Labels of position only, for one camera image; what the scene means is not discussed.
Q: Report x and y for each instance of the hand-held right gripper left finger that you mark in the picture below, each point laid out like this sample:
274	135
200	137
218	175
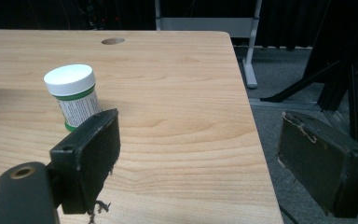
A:
87	155

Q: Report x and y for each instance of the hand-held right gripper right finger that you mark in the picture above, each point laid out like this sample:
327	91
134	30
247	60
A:
320	165

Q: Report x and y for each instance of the white jar with green label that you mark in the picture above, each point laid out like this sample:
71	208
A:
71	81

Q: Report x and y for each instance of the black metal stand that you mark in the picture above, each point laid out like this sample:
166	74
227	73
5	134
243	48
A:
357	93

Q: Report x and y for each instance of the black curtain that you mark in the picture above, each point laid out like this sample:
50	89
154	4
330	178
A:
28	12

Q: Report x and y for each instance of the white metal desk frame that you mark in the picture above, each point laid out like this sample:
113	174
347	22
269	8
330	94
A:
205	23

